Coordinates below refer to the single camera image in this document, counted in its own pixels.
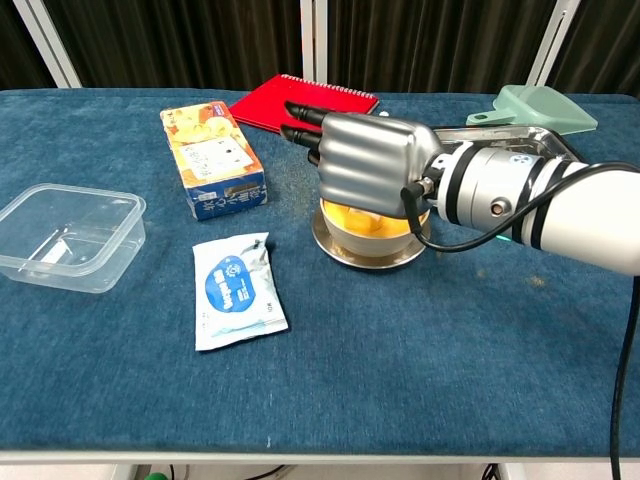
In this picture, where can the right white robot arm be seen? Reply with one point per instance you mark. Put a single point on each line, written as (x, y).
(550, 200)

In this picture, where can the blue table cloth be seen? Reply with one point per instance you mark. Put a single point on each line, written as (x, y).
(400, 350)

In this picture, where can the black pleated curtain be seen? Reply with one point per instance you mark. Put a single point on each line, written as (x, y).
(190, 40)

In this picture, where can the white metal frame post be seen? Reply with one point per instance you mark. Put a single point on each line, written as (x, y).
(47, 45)
(314, 45)
(552, 45)

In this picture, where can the rectangular metal tray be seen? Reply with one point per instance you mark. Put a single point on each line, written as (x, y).
(500, 136)

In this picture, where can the orange and blue snack box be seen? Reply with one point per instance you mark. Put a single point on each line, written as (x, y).
(215, 155)

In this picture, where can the clear plastic container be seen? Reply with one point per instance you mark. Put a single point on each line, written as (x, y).
(70, 235)

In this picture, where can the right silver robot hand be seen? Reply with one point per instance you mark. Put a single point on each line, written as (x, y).
(370, 160)

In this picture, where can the bowl with yellow contents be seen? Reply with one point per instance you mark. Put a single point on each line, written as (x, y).
(365, 242)

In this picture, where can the round metal saucer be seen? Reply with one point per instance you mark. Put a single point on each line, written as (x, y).
(370, 261)

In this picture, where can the red spiral notebook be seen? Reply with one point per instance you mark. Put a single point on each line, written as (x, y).
(270, 102)

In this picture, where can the pale green dustpan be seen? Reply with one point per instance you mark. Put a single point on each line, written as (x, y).
(545, 110)

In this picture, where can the white blue wet wipes packet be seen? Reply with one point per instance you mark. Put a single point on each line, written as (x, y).
(235, 290)

